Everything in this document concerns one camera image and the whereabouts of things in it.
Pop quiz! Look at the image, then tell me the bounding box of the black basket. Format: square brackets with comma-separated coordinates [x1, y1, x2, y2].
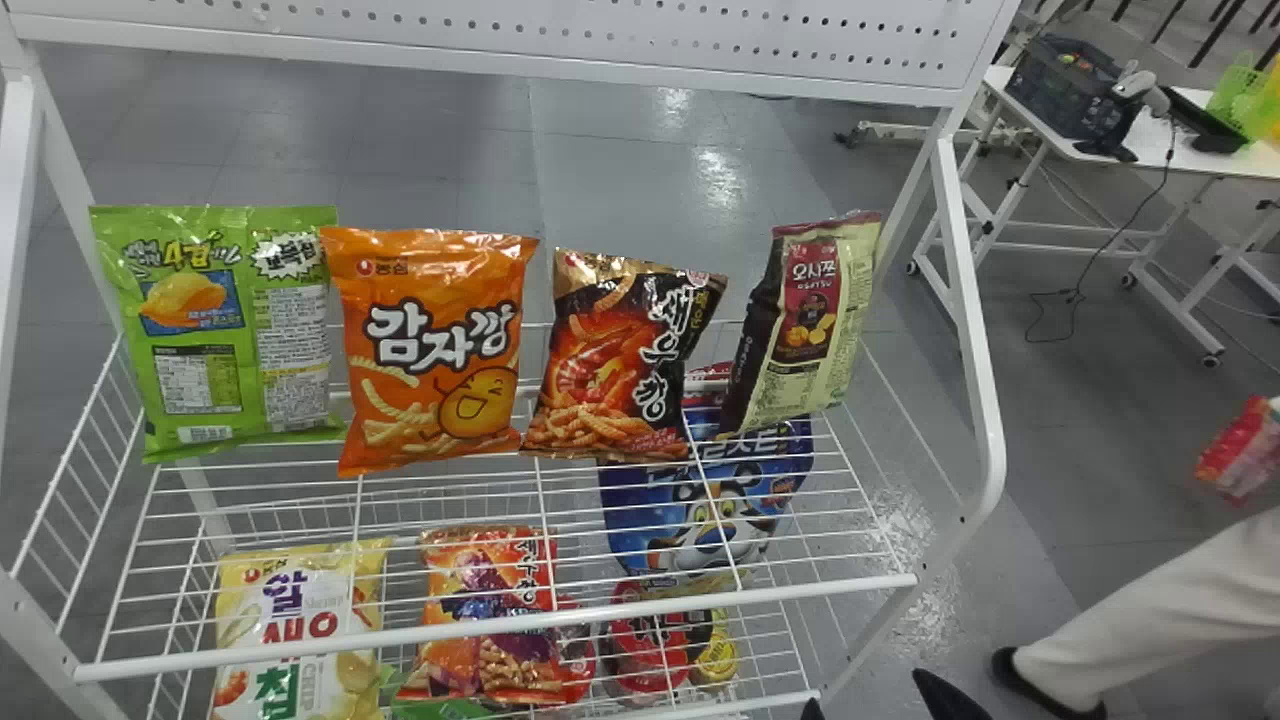
[1004, 34, 1143, 148]

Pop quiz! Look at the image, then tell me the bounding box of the hand scanner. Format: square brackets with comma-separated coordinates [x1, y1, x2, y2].
[1111, 66, 1173, 119]

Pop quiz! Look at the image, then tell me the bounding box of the green basket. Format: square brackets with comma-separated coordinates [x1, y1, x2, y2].
[1204, 54, 1280, 142]

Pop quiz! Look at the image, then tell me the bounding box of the blue cereal bag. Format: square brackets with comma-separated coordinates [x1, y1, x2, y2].
[597, 361, 815, 580]

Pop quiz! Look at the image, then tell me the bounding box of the beige brown snack packet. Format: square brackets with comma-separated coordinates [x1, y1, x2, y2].
[717, 210, 884, 439]

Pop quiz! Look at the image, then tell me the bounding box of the orange purple snack packet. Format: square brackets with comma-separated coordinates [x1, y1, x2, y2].
[396, 525, 598, 707]

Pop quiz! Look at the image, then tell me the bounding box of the yellow snack packet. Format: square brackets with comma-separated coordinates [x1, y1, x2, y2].
[209, 539, 394, 720]

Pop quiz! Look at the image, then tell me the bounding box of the green snack packet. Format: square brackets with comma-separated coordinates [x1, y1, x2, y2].
[89, 204, 347, 464]

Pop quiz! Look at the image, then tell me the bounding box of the person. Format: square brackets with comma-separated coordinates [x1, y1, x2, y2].
[911, 505, 1280, 720]

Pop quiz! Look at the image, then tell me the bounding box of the white side table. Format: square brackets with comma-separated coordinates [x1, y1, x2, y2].
[905, 64, 1280, 370]

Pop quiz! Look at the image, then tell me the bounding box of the white wire rack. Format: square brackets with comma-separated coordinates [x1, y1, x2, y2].
[0, 0, 1023, 720]

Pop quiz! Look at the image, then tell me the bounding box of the black cable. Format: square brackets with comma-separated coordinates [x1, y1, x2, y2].
[1023, 118, 1179, 345]

